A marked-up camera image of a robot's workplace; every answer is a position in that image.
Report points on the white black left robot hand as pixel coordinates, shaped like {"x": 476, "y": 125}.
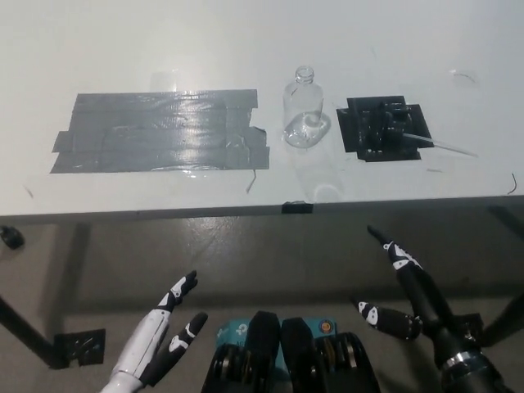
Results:
{"x": 143, "y": 344}

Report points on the black table leg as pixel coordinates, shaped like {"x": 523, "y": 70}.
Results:
{"x": 24, "y": 331}

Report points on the teal cardboard box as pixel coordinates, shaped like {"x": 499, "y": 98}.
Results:
{"x": 233, "y": 329}

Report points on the black caster wheel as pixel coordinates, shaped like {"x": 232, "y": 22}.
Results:
{"x": 11, "y": 237}

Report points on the clear plastic bottle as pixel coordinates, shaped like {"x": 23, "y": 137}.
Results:
{"x": 305, "y": 118}

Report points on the black spray trigger lid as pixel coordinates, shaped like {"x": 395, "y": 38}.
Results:
{"x": 395, "y": 123}

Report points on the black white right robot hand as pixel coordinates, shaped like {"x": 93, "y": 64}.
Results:
{"x": 430, "y": 303}

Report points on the grey duct tape patch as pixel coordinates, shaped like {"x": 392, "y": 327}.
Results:
{"x": 159, "y": 131}

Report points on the black robot torso blocks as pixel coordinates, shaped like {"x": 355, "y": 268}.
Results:
{"x": 299, "y": 362}

